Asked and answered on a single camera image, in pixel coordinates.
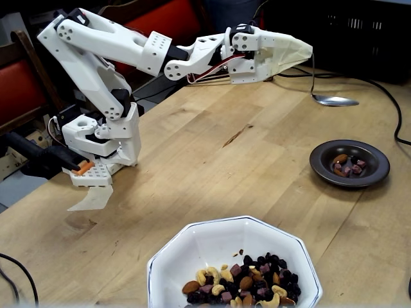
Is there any bent metal spoon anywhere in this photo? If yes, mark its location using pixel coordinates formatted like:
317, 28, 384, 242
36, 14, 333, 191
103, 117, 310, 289
310, 53, 360, 108

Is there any small motor driver board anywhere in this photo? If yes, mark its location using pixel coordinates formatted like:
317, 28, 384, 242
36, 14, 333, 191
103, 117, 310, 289
48, 104, 81, 137

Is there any tape-wrapped moving gripper finger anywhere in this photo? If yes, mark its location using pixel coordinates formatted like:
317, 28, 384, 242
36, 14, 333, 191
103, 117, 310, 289
231, 28, 315, 60

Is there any tape-wrapped fixed gripper finger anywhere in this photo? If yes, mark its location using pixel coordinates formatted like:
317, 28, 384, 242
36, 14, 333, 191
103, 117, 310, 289
256, 47, 311, 80

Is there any beige printed box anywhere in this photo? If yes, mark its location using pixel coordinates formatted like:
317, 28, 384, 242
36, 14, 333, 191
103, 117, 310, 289
0, 134, 46, 182

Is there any wooden chair red cushion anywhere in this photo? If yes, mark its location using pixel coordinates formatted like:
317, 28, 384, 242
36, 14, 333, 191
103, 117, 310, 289
98, 0, 225, 76
0, 30, 65, 137

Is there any small trail mix portion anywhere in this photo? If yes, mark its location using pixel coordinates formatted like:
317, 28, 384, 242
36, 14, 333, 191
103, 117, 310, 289
331, 153, 369, 178

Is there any brown round plate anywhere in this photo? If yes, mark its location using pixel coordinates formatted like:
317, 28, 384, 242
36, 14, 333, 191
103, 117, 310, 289
309, 139, 391, 189

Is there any black clamp orange pad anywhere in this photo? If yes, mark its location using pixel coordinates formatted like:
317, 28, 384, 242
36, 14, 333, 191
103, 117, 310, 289
1, 130, 96, 180

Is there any looped black cable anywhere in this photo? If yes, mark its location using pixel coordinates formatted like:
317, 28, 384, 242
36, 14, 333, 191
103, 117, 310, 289
0, 252, 40, 307

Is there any white octagonal bowl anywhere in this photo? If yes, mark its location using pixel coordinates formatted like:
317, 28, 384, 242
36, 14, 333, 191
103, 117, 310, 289
146, 215, 324, 308

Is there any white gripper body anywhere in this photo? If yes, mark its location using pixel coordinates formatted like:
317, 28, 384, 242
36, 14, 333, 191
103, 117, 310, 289
220, 24, 273, 85

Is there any black plastic crate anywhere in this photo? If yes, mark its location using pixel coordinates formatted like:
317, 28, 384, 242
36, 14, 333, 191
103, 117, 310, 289
265, 0, 411, 86

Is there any trail mix pile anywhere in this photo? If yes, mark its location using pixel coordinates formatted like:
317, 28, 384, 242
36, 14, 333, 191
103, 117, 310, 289
182, 252, 302, 308

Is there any dark blue fabric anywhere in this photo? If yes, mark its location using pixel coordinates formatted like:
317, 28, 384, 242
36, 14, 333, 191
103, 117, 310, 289
205, 0, 267, 33

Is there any long black cable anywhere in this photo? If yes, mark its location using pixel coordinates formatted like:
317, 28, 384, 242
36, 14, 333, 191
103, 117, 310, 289
277, 65, 411, 145

